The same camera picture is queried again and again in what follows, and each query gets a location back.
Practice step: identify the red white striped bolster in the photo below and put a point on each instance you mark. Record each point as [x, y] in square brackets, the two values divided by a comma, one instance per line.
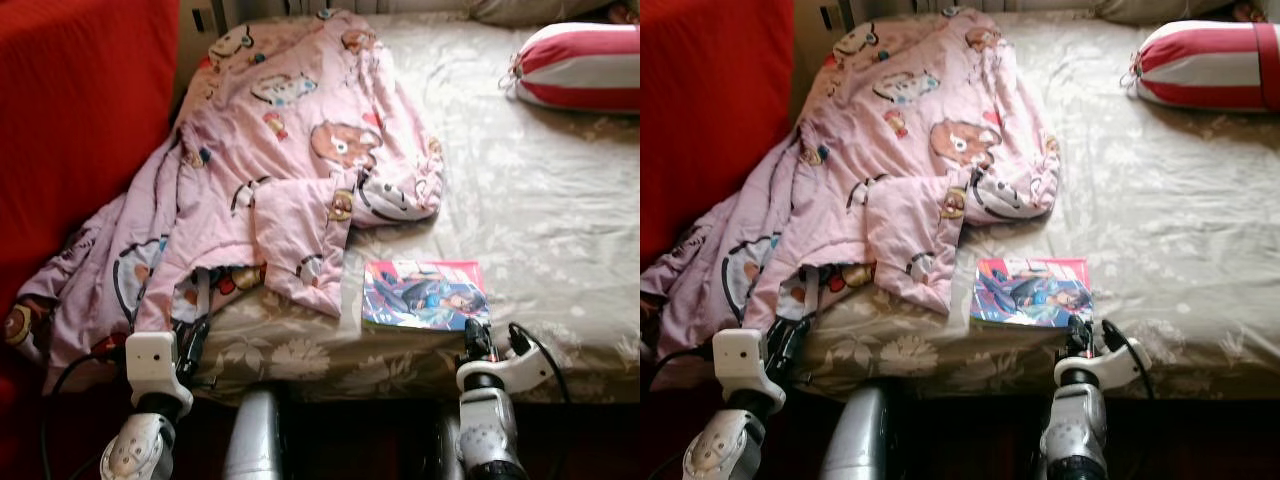
[1210, 65]
[580, 65]

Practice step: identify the pink cartoon blanket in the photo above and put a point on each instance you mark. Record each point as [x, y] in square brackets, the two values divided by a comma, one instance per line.
[290, 150]
[910, 150]

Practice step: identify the beige pillow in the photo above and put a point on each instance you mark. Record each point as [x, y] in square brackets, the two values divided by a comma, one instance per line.
[540, 10]
[1165, 9]

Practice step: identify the colourful comic book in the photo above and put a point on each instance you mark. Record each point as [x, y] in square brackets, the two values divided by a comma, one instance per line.
[425, 295]
[1030, 292]

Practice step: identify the large red cushion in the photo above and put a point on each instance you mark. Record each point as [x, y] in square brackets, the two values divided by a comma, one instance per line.
[710, 110]
[80, 120]

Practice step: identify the beige floral bed sheet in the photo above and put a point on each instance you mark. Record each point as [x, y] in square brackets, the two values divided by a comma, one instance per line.
[540, 200]
[1170, 200]

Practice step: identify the wall socket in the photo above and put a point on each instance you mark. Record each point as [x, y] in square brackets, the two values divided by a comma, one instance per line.
[202, 18]
[831, 16]

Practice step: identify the silver robot right leg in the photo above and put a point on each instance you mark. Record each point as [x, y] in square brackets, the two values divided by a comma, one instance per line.
[447, 450]

